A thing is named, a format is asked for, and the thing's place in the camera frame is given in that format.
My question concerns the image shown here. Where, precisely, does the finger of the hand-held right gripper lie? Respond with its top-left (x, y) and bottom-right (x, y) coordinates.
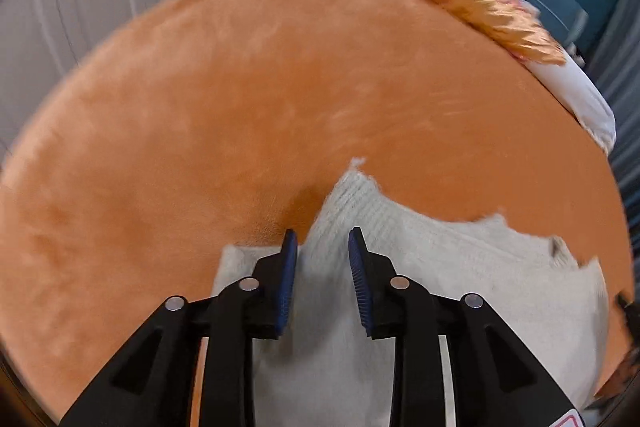
top-left (616, 291), bottom-right (640, 323)

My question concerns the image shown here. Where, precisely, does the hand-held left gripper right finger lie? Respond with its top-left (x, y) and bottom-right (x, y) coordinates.
top-left (348, 227), bottom-right (581, 427)

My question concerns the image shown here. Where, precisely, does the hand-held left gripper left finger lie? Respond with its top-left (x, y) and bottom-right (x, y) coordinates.
top-left (59, 228), bottom-right (300, 427)

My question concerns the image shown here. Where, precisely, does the beige sweater with black hearts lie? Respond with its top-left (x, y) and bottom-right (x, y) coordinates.
top-left (212, 157), bottom-right (611, 427)

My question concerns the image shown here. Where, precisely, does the orange plush blanket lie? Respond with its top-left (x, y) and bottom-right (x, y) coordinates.
top-left (0, 0), bottom-right (633, 427)

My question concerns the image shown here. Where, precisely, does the white pillow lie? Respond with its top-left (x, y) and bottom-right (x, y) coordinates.
top-left (267, 0), bottom-right (617, 155)

